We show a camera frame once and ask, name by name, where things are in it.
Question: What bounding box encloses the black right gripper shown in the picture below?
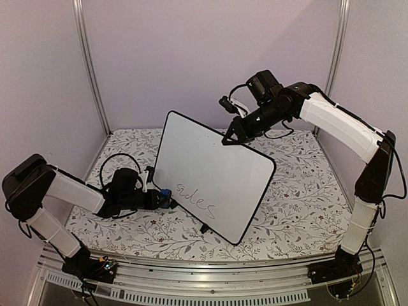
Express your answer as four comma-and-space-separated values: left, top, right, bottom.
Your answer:
221, 102, 288, 147

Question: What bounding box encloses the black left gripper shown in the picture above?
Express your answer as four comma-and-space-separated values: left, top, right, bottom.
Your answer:
120, 189, 167, 210

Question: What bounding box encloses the blue whiteboard eraser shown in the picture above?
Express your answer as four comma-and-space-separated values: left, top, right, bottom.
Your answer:
159, 189, 172, 208

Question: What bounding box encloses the small black-framed whiteboard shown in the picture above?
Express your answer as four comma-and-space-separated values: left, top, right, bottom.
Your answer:
153, 110, 277, 245

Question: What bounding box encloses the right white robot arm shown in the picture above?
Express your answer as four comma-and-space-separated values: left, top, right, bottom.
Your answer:
219, 70, 397, 278

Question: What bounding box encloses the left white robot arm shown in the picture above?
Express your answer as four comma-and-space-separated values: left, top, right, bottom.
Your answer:
1, 154, 171, 277

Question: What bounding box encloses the floral patterned table mat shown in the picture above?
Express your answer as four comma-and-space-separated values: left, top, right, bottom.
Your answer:
60, 127, 364, 261

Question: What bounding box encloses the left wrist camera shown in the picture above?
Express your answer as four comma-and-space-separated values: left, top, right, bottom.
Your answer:
145, 166, 155, 183

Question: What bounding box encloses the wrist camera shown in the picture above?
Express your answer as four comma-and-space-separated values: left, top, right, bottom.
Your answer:
145, 166, 155, 183
219, 96, 238, 114

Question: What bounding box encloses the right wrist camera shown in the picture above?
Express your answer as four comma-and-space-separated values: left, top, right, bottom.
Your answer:
219, 96, 238, 114

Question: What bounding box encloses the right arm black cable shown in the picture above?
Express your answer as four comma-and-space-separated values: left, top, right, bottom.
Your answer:
228, 83, 296, 138

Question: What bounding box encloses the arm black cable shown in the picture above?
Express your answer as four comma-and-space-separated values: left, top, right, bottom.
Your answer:
99, 153, 141, 189
228, 83, 296, 138

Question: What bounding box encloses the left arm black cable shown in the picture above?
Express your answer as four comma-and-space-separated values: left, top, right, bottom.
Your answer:
99, 153, 141, 189

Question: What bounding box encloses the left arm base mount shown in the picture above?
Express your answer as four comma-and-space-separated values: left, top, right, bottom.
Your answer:
62, 254, 118, 284

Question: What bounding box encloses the right aluminium corner post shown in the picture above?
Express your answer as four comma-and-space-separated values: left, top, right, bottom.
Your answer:
314, 0, 351, 135

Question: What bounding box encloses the aluminium corner post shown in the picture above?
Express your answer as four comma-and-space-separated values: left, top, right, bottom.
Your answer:
72, 0, 112, 136
314, 0, 351, 135

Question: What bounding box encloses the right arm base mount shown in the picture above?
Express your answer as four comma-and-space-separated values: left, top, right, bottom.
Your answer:
307, 248, 363, 284

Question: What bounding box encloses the left aluminium corner post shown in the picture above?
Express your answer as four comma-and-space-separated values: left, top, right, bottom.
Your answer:
72, 0, 112, 136

